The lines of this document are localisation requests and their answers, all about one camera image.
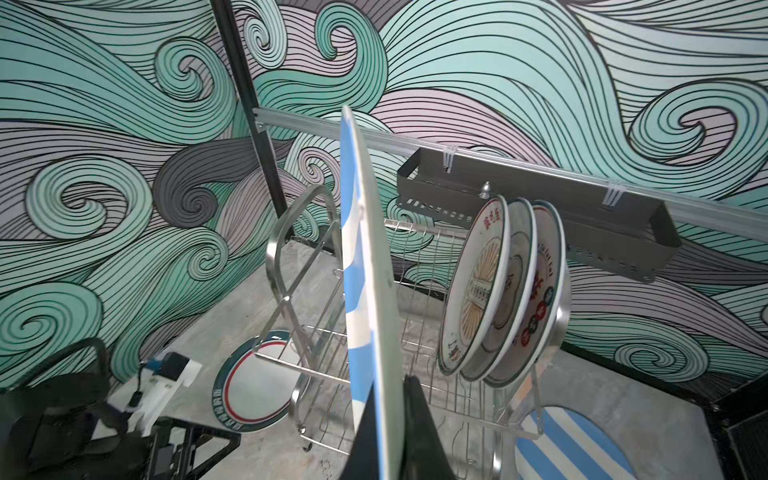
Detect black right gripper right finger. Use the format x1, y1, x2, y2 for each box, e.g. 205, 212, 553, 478
401, 376, 455, 480

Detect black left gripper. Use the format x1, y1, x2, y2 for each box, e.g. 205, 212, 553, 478
1, 337, 242, 479

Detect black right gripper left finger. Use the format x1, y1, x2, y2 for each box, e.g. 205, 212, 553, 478
339, 387, 379, 480

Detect blue cream striped plate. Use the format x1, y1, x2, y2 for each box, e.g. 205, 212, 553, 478
340, 105, 405, 479

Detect white plate teal red rim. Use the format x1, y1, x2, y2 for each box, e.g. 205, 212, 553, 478
211, 330, 300, 433

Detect white plate red characters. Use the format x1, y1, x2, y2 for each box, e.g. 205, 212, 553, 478
484, 200, 567, 388

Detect steel two-tier dish rack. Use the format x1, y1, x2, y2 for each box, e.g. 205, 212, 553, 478
253, 185, 570, 479

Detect blue white striped plate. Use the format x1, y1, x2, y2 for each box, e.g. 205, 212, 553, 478
515, 406, 636, 479

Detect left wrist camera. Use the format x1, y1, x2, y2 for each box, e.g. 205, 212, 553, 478
124, 352, 202, 437

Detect black wall-mounted tray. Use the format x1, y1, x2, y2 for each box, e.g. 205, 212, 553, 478
397, 148, 681, 283

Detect aluminium wall rail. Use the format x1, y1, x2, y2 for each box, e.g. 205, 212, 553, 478
254, 108, 767, 242

